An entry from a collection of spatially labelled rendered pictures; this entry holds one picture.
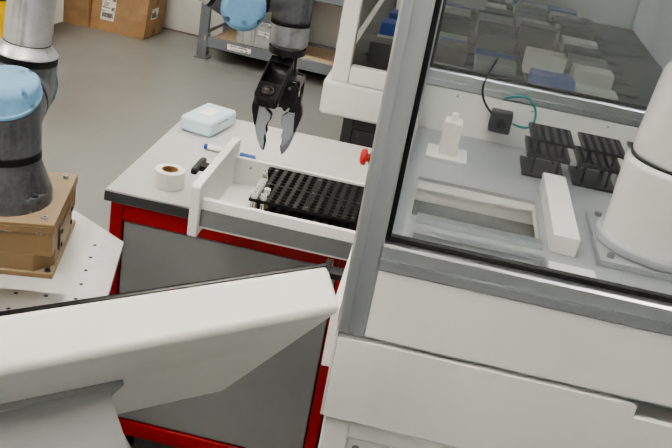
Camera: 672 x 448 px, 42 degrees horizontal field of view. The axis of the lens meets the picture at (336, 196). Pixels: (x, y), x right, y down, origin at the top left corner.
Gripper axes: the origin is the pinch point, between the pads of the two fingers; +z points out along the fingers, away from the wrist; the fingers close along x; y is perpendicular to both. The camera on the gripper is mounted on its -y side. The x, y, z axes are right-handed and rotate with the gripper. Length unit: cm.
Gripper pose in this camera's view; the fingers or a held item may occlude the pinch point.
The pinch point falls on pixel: (272, 146)
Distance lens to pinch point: 172.9
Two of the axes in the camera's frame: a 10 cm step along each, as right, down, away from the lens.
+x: -9.8, -2.0, 0.9
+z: -1.5, 9.1, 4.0
